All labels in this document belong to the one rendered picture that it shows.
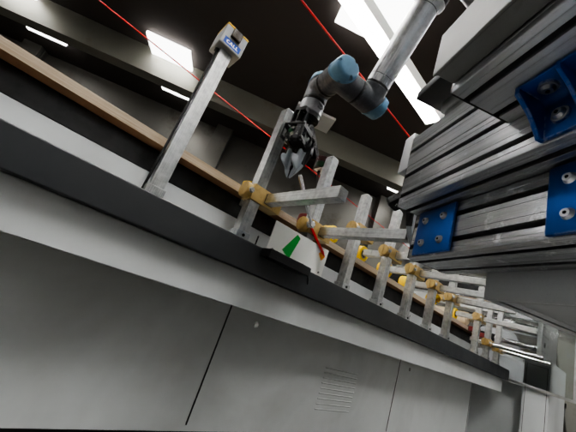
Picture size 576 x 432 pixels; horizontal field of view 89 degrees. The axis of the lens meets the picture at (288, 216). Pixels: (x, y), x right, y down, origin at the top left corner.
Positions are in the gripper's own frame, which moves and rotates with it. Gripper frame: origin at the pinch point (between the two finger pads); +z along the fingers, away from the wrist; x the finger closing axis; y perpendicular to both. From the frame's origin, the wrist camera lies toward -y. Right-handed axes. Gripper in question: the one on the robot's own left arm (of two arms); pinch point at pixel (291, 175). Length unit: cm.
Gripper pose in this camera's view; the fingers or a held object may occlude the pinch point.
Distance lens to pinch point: 88.0
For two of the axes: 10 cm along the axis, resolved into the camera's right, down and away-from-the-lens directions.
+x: 8.4, 1.3, -5.3
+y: -4.4, -4.1, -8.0
